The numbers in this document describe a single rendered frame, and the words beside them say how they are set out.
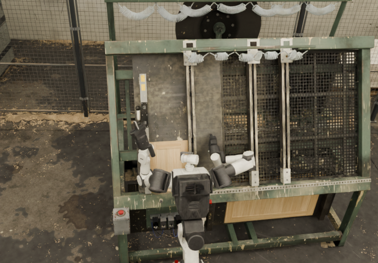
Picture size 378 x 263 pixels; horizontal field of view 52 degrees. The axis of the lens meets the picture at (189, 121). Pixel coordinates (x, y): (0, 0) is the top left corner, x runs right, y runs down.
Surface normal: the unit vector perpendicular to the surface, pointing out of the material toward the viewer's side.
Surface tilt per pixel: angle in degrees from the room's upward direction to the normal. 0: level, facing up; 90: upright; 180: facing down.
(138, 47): 59
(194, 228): 22
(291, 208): 90
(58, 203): 0
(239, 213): 90
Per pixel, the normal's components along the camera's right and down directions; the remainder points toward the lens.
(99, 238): 0.04, -0.82
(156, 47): 0.15, 0.07
